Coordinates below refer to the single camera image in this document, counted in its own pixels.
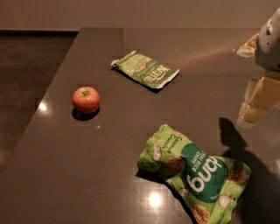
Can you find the green rice chip bag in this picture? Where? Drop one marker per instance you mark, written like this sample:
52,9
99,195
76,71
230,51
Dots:
210,186

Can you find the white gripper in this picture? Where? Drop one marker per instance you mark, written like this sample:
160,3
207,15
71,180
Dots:
269,48

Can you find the red apple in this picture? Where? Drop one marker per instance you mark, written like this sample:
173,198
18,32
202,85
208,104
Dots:
86,100

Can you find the green kettle chip bag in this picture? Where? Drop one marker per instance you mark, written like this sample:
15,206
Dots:
145,70

